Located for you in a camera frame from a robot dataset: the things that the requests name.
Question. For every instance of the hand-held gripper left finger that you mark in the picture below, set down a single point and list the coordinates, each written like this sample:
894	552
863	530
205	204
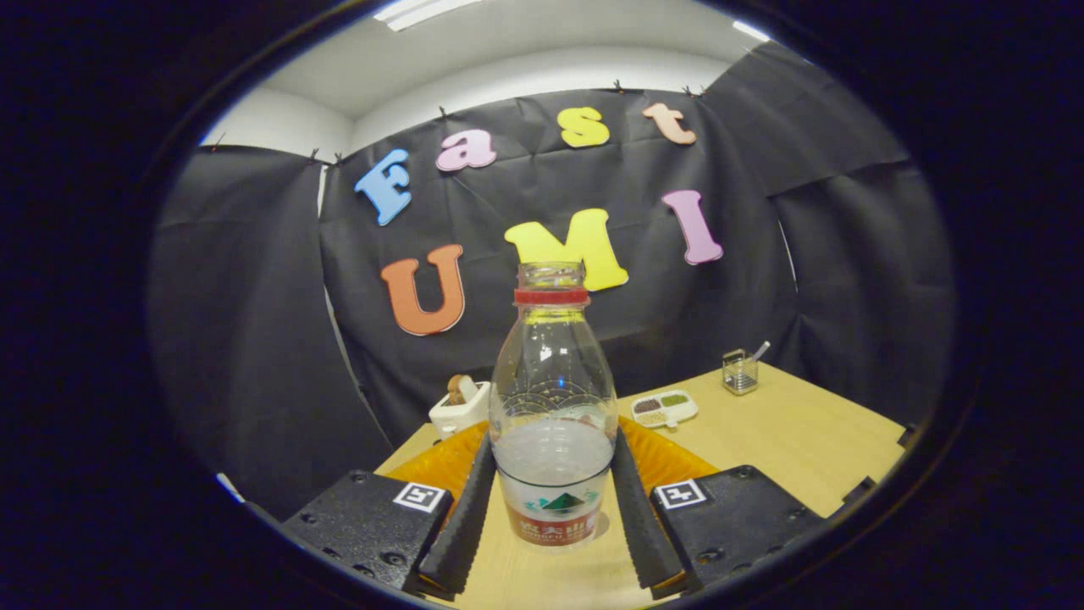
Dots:
464	534

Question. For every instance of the wooden table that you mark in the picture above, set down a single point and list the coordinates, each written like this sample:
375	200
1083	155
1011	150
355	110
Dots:
779	440

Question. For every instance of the brown item in container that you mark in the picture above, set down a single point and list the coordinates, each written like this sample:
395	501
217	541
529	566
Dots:
457	388

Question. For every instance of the small ceiling light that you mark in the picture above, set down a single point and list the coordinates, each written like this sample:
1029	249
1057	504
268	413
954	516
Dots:
751	31

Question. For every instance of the white square container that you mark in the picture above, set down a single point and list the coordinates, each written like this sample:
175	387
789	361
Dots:
457	418

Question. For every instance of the black backdrop cloth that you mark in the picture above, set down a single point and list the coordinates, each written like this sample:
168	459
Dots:
508	195

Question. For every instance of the clear glass holder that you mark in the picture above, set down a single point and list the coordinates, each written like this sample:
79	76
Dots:
739	377

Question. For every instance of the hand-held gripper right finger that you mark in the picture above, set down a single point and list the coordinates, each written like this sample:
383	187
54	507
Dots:
639	534

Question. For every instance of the clear plastic juice bottle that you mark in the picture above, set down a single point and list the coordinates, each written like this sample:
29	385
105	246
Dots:
552	474

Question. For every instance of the long ceiling light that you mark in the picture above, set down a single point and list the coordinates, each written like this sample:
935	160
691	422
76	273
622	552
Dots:
423	12

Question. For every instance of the white divided snack tray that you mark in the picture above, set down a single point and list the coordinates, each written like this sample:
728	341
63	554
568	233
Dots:
665	410

